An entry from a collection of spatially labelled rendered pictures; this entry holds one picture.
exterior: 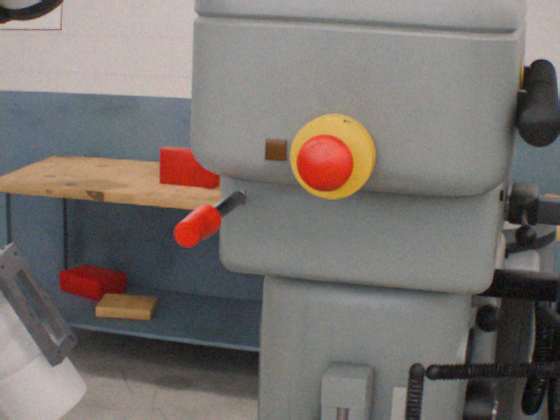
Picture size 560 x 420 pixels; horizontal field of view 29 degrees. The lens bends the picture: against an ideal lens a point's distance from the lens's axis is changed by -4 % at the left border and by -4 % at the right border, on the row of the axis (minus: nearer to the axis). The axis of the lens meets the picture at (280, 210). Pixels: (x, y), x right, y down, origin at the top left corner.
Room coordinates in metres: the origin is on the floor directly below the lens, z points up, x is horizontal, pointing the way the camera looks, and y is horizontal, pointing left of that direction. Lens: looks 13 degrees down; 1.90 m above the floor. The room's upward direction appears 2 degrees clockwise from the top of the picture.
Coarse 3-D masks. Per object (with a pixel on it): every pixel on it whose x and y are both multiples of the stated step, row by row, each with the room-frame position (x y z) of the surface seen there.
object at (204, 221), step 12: (240, 192) 0.92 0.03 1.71; (216, 204) 0.87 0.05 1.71; (228, 204) 0.88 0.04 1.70; (192, 216) 0.80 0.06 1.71; (204, 216) 0.81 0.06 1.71; (216, 216) 0.83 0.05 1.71; (180, 228) 0.79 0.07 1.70; (192, 228) 0.79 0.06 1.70; (204, 228) 0.80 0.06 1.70; (216, 228) 0.83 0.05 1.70; (180, 240) 0.79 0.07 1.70; (192, 240) 0.79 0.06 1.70
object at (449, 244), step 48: (288, 192) 0.91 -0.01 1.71; (384, 192) 0.89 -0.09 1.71; (240, 240) 0.92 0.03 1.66; (288, 240) 0.91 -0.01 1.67; (336, 240) 0.90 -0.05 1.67; (384, 240) 0.89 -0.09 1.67; (432, 240) 0.88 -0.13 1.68; (480, 240) 0.87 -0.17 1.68; (432, 288) 0.89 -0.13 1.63; (480, 288) 0.88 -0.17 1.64
